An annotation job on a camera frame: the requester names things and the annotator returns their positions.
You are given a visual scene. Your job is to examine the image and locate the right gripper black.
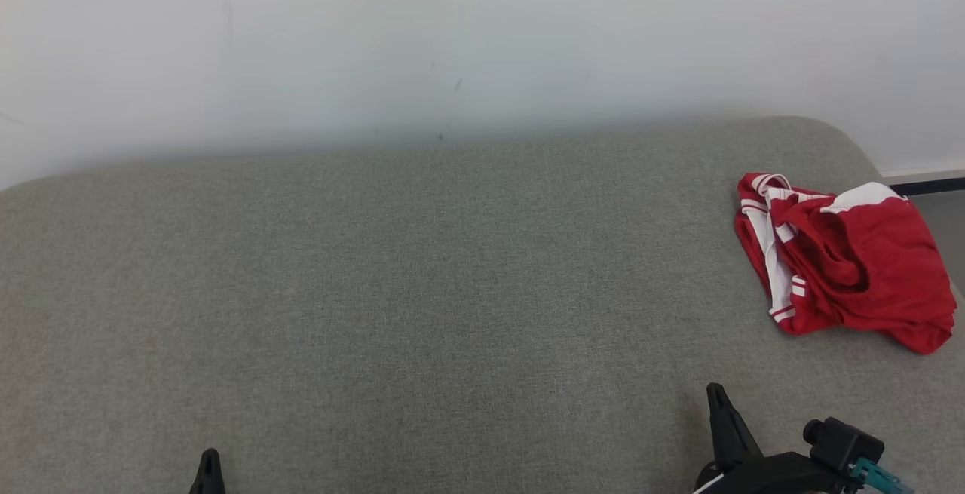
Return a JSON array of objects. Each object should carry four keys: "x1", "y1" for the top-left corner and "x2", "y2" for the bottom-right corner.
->
[{"x1": 693, "y1": 382, "x2": 865, "y2": 494}]

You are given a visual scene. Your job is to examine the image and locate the right camera teal connector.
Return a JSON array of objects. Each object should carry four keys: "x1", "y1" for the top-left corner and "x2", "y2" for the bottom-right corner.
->
[{"x1": 851, "y1": 457, "x2": 915, "y2": 494}]

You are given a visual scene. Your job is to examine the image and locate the red jersey with white sleeves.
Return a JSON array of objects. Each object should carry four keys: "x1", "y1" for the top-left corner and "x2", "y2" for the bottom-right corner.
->
[{"x1": 735, "y1": 172, "x2": 839, "y2": 337}]

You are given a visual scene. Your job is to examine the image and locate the red shorts with white stripe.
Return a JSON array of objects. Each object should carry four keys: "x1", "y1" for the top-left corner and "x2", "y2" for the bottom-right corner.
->
[{"x1": 767, "y1": 181, "x2": 958, "y2": 356}]

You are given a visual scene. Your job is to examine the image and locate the white and black baseboard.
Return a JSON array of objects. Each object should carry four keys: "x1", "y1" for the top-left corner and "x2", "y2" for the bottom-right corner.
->
[{"x1": 878, "y1": 169, "x2": 965, "y2": 198}]

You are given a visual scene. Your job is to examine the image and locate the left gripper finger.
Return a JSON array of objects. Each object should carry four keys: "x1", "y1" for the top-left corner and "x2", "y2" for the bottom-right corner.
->
[{"x1": 188, "y1": 447, "x2": 226, "y2": 494}]

